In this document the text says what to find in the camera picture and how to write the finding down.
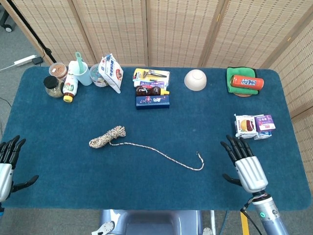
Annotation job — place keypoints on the orange Arctic Ocean can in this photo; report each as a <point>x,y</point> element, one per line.
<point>247,82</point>

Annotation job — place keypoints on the green folded cloth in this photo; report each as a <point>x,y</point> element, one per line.
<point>234,71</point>

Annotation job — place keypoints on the brown bottle with yellow cap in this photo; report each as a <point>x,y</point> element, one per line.
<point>146,91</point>

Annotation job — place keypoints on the pale blue plastic cup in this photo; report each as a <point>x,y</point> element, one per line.
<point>84,76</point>

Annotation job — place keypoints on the purple drink carton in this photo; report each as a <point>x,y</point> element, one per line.
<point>265,123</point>

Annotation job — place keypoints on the dark blue printed box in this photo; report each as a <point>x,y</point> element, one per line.
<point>152,102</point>

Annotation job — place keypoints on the bamboo folding screen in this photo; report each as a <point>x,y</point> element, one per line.
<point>181,29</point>

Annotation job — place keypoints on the green plastic spatula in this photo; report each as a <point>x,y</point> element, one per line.
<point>78,58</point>

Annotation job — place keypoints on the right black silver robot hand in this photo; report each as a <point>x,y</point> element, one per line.
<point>250,171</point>

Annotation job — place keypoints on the clear jar of colourful bits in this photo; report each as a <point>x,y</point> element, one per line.
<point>97,78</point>

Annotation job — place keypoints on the snack box pack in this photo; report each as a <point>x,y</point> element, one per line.
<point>245,124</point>

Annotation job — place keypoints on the blue felt table mat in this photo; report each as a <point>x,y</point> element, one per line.
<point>156,186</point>

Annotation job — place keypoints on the cream upturned bowl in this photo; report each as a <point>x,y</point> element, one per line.
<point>195,79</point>

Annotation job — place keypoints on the glass jar with black lid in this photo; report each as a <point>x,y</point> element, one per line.
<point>52,85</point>

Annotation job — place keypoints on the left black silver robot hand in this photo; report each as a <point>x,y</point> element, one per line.
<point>6,176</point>

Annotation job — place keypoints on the clear jar of brown powder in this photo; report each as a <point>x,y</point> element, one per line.
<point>58,69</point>

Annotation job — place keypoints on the black chair caster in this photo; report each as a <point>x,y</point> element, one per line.
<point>7,29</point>

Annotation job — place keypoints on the white power strip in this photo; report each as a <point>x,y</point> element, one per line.
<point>24,60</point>

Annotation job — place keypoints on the black power adapter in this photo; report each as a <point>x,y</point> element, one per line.
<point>37,60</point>

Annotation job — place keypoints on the white printed snack bag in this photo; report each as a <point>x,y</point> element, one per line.
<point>111,73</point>

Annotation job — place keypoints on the yellow razor blister pack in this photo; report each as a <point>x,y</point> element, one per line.
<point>151,73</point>

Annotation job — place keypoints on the white bottle with yellow cap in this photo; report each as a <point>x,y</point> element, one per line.
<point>69,85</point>

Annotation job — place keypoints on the white purple toothpaste box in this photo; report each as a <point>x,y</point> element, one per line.
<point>149,83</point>

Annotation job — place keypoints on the black stand pole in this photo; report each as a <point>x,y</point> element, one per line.
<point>31,33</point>

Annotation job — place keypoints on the blue-grey robot torso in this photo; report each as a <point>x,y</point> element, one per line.
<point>151,222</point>

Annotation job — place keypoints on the brown woven coaster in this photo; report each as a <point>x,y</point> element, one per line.
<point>242,95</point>

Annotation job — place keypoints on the blue white drink carton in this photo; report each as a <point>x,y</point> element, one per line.
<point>264,135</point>

